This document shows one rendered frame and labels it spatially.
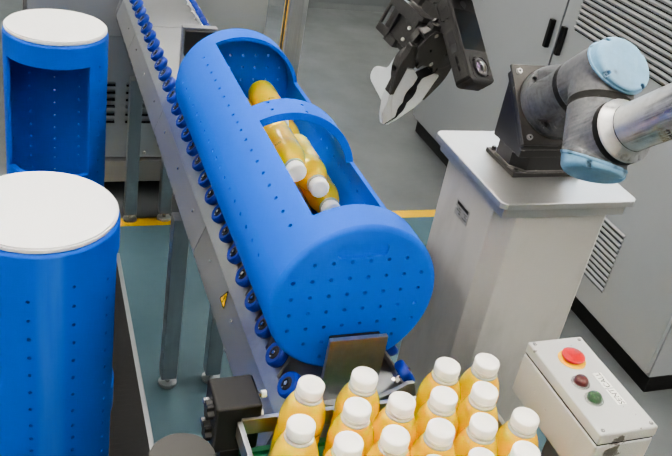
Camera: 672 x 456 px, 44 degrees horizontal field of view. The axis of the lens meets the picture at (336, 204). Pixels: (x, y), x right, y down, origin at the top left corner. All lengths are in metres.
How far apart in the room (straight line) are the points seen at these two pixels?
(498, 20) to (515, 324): 2.30
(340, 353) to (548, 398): 0.32
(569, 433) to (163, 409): 1.62
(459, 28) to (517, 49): 2.79
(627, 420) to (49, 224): 1.00
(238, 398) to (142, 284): 1.92
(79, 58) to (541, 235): 1.34
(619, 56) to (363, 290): 0.63
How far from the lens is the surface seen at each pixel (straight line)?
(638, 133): 1.45
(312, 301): 1.30
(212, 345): 2.65
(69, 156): 2.81
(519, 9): 3.81
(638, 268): 3.15
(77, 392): 1.71
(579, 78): 1.58
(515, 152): 1.72
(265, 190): 1.40
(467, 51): 1.00
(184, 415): 2.65
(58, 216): 1.58
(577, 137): 1.52
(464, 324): 1.82
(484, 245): 1.71
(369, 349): 1.35
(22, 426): 1.75
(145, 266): 3.25
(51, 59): 2.38
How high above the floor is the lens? 1.87
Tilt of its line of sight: 29 degrees down
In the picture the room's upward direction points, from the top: 11 degrees clockwise
